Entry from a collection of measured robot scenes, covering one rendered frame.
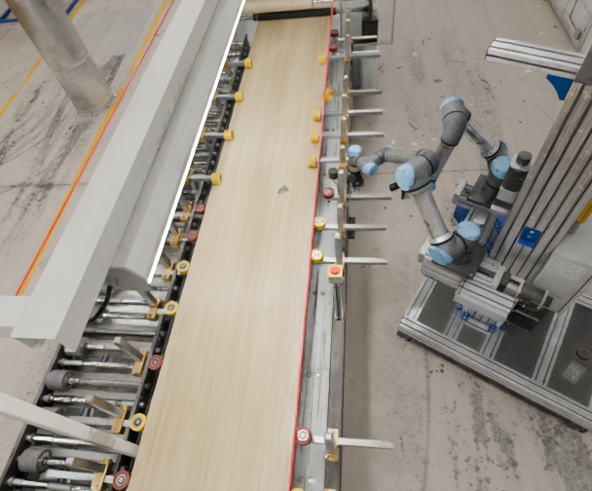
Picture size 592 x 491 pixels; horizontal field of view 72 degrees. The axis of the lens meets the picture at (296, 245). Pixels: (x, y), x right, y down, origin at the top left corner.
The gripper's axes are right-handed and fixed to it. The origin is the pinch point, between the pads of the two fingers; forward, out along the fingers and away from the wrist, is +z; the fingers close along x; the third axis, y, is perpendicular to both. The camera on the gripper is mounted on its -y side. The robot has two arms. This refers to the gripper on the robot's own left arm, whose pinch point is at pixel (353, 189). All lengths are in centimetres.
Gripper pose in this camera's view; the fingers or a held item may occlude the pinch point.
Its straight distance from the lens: 261.7
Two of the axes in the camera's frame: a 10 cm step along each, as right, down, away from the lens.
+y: 2.5, 7.8, -5.8
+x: 9.6, -2.7, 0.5
